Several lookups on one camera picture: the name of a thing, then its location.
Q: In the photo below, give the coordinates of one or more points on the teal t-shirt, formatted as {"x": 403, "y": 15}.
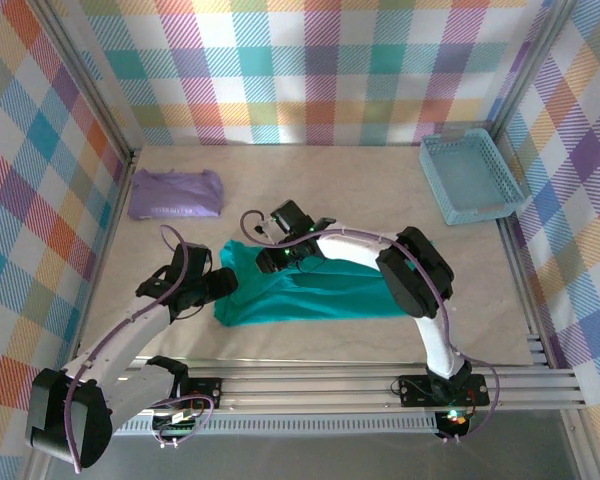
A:
{"x": 320, "y": 300}

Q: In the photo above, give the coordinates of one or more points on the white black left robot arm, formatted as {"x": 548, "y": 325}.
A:
{"x": 125, "y": 340}

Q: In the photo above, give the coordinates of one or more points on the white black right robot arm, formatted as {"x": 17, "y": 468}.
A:
{"x": 350, "y": 250}

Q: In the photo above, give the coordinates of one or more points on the folded purple t-shirt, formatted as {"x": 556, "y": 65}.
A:
{"x": 170, "y": 195}

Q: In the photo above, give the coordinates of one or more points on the circuit board green connector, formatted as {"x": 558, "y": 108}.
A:
{"x": 177, "y": 425}

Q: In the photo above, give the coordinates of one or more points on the light blue plastic basket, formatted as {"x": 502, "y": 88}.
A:
{"x": 472, "y": 175}

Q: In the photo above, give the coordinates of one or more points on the circuit board lit LED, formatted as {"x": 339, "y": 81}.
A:
{"x": 455, "y": 419}

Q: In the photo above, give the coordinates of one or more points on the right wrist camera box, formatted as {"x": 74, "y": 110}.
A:
{"x": 266, "y": 226}

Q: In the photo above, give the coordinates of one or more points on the aluminium side rail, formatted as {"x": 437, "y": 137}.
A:
{"x": 111, "y": 225}
{"x": 510, "y": 245}

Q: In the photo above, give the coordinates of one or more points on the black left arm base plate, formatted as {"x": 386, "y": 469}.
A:
{"x": 205, "y": 390}

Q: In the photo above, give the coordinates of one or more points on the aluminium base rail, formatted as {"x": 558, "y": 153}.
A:
{"x": 305, "y": 390}

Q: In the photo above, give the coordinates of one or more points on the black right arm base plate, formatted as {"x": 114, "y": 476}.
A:
{"x": 415, "y": 392}

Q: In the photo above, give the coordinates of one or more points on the aluminium frame post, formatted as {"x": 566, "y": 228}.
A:
{"x": 82, "y": 75}
{"x": 535, "y": 65}

